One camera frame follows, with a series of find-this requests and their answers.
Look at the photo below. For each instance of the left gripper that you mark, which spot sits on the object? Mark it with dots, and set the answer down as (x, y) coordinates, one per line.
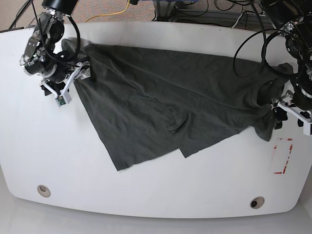
(294, 103)

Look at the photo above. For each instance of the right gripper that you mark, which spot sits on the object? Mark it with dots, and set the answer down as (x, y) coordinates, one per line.
(61, 79)

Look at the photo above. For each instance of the dark grey t-shirt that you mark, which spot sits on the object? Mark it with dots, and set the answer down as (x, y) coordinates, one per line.
(149, 102)

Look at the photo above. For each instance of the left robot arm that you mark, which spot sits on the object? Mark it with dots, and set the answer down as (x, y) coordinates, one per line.
(293, 18)

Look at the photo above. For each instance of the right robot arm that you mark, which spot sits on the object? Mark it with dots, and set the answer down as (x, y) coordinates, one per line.
(39, 57)

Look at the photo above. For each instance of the red tape rectangle marking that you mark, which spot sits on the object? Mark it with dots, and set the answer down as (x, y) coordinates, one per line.
(281, 155)

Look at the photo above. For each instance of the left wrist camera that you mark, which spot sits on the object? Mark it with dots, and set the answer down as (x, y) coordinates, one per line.
(307, 128)

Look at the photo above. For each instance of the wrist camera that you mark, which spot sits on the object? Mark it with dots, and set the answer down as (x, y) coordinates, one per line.
(63, 99)
(307, 128)

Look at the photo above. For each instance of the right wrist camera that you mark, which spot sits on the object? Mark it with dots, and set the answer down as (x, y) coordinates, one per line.
(63, 99)

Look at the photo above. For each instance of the right table cable grommet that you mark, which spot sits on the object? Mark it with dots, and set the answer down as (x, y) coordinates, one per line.
(257, 202)

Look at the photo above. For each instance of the table cable grommet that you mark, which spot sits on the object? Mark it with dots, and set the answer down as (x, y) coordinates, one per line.
(43, 191)
(257, 202)

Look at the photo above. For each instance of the left table cable grommet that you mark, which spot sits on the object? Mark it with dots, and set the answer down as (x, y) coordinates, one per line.
(43, 191)

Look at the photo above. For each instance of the aluminium frame stand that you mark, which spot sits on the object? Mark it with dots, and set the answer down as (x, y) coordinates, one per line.
(224, 13)

